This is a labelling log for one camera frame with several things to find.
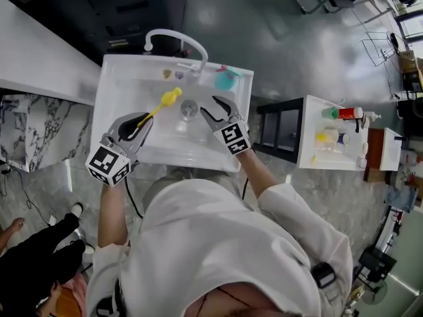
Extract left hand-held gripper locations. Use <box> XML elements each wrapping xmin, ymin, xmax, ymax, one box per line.
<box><xmin>85</xmin><ymin>110</ymin><xmax>155</xmax><ymax>188</ymax></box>

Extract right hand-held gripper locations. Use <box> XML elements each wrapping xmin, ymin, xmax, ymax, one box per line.
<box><xmin>199</xmin><ymin>94</ymin><xmax>252</xmax><ymax>156</ymax></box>

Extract green plastic cup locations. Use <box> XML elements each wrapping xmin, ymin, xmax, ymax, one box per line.
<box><xmin>322</xmin><ymin>106</ymin><xmax>340</xmax><ymax>121</ymax></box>

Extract person's left forearm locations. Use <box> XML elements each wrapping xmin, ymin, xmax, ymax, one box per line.
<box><xmin>97</xmin><ymin>183</ymin><xmax>130</xmax><ymax>248</ymax></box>

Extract person's right forearm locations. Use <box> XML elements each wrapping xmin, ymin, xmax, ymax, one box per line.
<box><xmin>236</xmin><ymin>149</ymin><xmax>282</xmax><ymax>199</ymax></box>

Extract teal spray bottle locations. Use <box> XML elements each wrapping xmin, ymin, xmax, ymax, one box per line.
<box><xmin>213</xmin><ymin>65</ymin><xmax>244</xmax><ymax>91</ymax></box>

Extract large white sink basin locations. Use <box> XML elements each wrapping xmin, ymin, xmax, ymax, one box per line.
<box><xmin>91</xmin><ymin>53</ymin><xmax>254</xmax><ymax>174</ymax></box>

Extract white faucet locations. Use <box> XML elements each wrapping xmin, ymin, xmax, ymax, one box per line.
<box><xmin>144</xmin><ymin>28</ymin><xmax>209</xmax><ymax>79</ymax></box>

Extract person's legs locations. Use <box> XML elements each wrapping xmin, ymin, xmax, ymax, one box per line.
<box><xmin>141</xmin><ymin>168</ymin><xmax>239</xmax><ymax>211</ymax></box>

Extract marble patterned box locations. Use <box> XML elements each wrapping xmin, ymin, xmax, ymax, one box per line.
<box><xmin>0</xmin><ymin>93</ymin><xmax>95</xmax><ymax>173</ymax></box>

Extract white curved counter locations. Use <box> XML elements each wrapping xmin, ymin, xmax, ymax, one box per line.
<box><xmin>0</xmin><ymin>0</ymin><xmax>102</xmax><ymax>107</ymax></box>

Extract black cabinet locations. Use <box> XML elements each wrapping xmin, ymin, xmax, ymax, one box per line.
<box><xmin>16</xmin><ymin>0</ymin><xmax>188</xmax><ymax>67</ymax></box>

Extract red bottle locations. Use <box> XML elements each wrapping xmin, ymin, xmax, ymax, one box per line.
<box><xmin>337</xmin><ymin>106</ymin><xmax>364</xmax><ymax>121</ymax></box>

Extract person's white shirt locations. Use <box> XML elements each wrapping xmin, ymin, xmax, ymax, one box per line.
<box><xmin>85</xmin><ymin>178</ymin><xmax>354</xmax><ymax>317</ymax></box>

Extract brown wooden cabinet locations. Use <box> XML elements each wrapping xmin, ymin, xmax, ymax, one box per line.
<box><xmin>363</xmin><ymin>127</ymin><xmax>387</xmax><ymax>183</ymax></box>

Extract small white sink basin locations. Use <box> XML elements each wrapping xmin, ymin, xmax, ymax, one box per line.
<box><xmin>379</xmin><ymin>127</ymin><xmax>403</xmax><ymax>172</ymax></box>

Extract pink plastic bag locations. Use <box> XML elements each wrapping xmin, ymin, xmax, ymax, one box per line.
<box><xmin>59</xmin><ymin>272</ymin><xmax>89</xmax><ymax>317</ymax></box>

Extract black clip-on device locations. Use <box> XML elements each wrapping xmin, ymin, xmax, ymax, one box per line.
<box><xmin>311</xmin><ymin>262</ymin><xmax>336</xmax><ymax>289</ymax></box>

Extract black equipment stand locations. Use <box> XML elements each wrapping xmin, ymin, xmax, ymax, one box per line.
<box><xmin>358</xmin><ymin>246</ymin><xmax>397</xmax><ymax>283</ymax></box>

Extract grey floor fan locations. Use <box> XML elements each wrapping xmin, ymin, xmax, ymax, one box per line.
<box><xmin>362</xmin><ymin>281</ymin><xmax>388</xmax><ymax>306</ymax></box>

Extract black table frame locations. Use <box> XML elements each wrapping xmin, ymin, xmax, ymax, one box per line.
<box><xmin>256</xmin><ymin>97</ymin><xmax>305</xmax><ymax>164</ymax></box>

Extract wire frame stool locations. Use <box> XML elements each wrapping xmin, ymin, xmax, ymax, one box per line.
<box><xmin>360</xmin><ymin>30</ymin><xmax>406</xmax><ymax>67</ymax></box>

